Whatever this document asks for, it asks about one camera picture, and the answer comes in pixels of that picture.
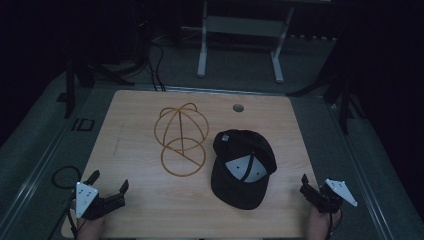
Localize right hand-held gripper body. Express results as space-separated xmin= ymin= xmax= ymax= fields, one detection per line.
xmin=299 ymin=178 xmax=359 ymax=215

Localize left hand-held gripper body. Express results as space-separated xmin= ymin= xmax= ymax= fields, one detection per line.
xmin=75 ymin=181 xmax=126 ymax=221

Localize person's right hand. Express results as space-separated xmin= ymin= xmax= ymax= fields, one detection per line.
xmin=306 ymin=205 xmax=343 ymax=240

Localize person's left hand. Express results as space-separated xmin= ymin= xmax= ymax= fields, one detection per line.
xmin=76 ymin=214 xmax=106 ymax=240

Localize black baseball cap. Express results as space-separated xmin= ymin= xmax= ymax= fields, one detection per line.
xmin=210 ymin=128 xmax=278 ymax=211

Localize black tripod stand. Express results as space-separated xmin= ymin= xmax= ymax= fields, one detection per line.
xmin=285 ymin=39 xmax=368 ymax=136
xmin=55 ymin=19 xmax=150 ymax=120

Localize white metal stand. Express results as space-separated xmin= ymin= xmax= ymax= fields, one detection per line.
xmin=181 ymin=0 xmax=296 ymax=85

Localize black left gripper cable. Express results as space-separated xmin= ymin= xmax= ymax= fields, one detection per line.
xmin=65 ymin=190 xmax=80 ymax=240

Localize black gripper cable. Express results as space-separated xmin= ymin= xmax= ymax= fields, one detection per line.
xmin=65 ymin=190 xmax=80 ymax=240
xmin=327 ymin=211 xmax=343 ymax=240

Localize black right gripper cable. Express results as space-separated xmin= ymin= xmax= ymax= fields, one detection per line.
xmin=327 ymin=211 xmax=343 ymax=240

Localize black coiled floor cable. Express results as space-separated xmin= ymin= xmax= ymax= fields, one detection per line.
xmin=50 ymin=165 xmax=83 ymax=190

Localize gold wire hat stand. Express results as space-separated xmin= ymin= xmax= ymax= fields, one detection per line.
xmin=153 ymin=102 xmax=210 ymax=178

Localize black floor cables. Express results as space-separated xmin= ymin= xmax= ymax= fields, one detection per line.
xmin=145 ymin=36 xmax=168 ymax=93

